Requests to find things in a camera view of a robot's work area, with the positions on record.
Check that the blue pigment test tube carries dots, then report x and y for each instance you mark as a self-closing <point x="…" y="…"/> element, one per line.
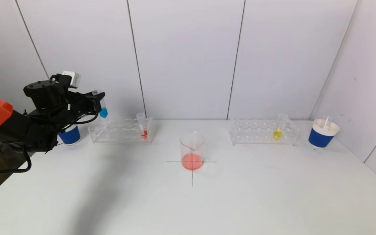
<point x="103" y="113"/>

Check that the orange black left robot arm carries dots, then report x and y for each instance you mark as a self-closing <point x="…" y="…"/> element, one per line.
<point x="28" y="130"/>

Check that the clear glass beaker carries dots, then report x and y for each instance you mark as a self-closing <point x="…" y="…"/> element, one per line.
<point x="192" y="160"/>

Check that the red pigment test tube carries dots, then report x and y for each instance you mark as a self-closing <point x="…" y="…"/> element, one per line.
<point x="144" y="133"/>
<point x="326" y="122"/>

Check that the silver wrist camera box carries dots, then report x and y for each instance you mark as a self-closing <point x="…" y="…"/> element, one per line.
<point x="71" y="79"/>

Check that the blue white paper cup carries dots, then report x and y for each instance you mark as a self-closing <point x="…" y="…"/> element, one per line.
<point x="70" y="136"/>
<point x="320" y="138"/>

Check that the yellow pigment test tube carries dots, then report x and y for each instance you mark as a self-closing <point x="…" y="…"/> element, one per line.
<point x="277" y="133"/>

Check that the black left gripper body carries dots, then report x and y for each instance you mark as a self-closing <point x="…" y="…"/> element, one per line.
<point x="94" y="99"/>

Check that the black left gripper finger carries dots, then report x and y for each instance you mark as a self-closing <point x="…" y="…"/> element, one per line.
<point x="100" y="96"/>
<point x="90" y="95"/>

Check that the clear acrylic test tube rack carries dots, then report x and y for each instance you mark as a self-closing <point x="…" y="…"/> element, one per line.
<point x="259" y="132"/>
<point x="122" y="132"/>

